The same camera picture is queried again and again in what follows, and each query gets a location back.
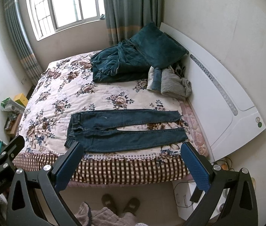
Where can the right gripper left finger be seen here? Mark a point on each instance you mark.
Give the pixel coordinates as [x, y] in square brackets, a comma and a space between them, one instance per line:
[23, 205]

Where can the folded grey and blue clothes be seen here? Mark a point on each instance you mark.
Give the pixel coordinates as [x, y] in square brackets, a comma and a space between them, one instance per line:
[168, 83]

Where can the yellow box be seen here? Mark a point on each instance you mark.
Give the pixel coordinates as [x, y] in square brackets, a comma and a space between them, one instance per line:
[21, 99]

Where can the right teal striped curtain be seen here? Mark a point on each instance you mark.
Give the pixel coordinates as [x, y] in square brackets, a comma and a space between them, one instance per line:
[124, 18]

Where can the window with white frame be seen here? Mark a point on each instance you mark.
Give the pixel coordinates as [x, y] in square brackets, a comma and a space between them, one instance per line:
[51, 16]

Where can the white nightstand box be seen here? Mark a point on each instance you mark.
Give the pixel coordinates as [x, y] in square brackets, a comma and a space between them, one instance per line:
[187, 198]

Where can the cluttered wooden side shelf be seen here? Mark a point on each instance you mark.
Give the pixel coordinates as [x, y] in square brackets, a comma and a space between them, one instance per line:
[14, 111]

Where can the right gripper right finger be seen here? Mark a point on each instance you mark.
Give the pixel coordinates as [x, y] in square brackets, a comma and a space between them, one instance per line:
[240, 207]

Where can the dark blue denim jeans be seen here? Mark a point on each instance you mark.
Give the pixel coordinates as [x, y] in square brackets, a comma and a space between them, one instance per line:
[98, 130]

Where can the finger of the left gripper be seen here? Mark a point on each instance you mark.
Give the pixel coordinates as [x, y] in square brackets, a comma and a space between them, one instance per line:
[13, 147]

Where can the teal striped curtain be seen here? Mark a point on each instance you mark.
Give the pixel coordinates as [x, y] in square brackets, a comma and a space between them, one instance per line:
[124, 18]
[20, 40]

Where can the white bed headboard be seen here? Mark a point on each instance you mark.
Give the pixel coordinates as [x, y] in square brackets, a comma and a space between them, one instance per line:
[227, 116]

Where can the dark teal velvet pillow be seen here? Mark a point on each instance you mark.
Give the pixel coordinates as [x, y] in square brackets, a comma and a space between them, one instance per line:
[158, 48]

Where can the left teal striped curtain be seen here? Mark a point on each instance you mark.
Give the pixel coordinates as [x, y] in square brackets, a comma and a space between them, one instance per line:
[20, 40]

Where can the dark teal velvet blanket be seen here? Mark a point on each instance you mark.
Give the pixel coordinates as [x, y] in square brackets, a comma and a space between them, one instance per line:
[119, 63]

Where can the right brown slipper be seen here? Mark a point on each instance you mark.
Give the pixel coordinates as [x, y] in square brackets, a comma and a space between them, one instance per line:
[132, 206]

